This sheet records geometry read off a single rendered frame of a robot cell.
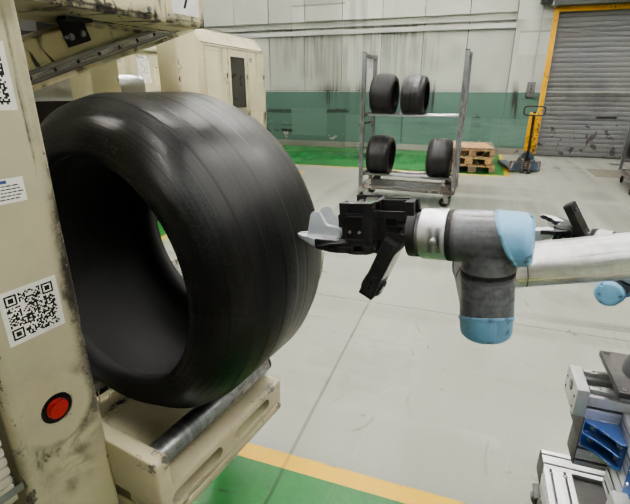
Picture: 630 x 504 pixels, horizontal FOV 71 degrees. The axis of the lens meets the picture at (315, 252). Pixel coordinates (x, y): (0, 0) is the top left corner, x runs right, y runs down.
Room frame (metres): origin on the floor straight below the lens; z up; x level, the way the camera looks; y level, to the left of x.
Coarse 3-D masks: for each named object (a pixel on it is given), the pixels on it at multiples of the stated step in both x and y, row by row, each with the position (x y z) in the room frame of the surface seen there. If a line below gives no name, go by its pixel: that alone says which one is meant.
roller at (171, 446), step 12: (264, 372) 0.84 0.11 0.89; (240, 384) 0.77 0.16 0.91; (252, 384) 0.80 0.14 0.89; (228, 396) 0.74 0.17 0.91; (204, 408) 0.69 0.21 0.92; (216, 408) 0.70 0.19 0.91; (180, 420) 0.66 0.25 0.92; (192, 420) 0.66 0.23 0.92; (204, 420) 0.67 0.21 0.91; (168, 432) 0.63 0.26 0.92; (180, 432) 0.63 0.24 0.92; (192, 432) 0.64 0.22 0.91; (156, 444) 0.60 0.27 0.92; (168, 444) 0.60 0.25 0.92; (180, 444) 0.61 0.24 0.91; (168, 456) 0.59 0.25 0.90
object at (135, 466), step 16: (112, 432) 0.60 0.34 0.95; (112, 448) 0.57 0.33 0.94; (128, 448) 0.56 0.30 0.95; (144, 448) 0.56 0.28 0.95; (112, 464) 0.58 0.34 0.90; (128, 464) 0.56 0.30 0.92; (144, 464) 0.54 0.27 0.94; (160, 464) 0.53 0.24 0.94; (128, 480) 0.56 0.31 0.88; (144, 480) 0.54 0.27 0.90; (160, 480) 0.53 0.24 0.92; (144, 496) 0.54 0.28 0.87; (160, 496) 0.53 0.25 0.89
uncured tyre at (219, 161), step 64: (64, 128) 0.72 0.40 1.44; (128, 128) 0.67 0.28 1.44; (192, 128) 0.70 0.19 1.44; (256, 128) 0.82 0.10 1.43; (64, 192) 0.94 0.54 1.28; (128, 192) 1.07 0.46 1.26; (192, 192) 0.62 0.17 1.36; (256, 192) 0.68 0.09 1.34; (128, 256) 1.05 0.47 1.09; (192, 256) 0.60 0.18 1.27; (256, 256) 0.62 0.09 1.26; (320, 256) 0.79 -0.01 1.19; (128, 320) 0.94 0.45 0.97; (192, 320) 0.60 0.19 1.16; (256, 320) 0.61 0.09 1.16; (128, 384) 0.69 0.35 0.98; (192, 384) 0.62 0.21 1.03
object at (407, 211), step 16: (352, 208) 0.66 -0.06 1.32; (368, 208) 0.63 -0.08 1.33; (384, 208) 0.66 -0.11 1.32; (400, 208) 0.64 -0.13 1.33; (416, 208) 0.64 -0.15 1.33; (352, 224) 0.65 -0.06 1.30; (368, 224) 0.63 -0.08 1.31; (384, 224) 0.64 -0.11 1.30; (400, 224) 0.63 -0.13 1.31; (352, 240) 0.64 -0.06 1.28; (368, 240) 0.63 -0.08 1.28; (400, 240) 0.63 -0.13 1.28; (416, 256) 0.61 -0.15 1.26
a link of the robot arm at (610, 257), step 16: (560, 240) 0.68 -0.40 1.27; (576, 240) 0.67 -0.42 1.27; (592, 240) 0.66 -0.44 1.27; (608, 240) 0.65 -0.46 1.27; (624, 240) 0.64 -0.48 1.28; (544, 256) 0.66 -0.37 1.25; (560, 256) 0.65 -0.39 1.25; (576, 256) 0.64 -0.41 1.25; (592, 256) 0.64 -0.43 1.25; (608, 256) 0.63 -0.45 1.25; (624, 256) 0.63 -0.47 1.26; (528, 272) 0.65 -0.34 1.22; (544, 272) 0.65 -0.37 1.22; (560, 272) 0.64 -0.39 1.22; (576, 272) 0.64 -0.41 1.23; (592, 272) 0.63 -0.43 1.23; (608, 272) 0.63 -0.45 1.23; (624, 272) 0.63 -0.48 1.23
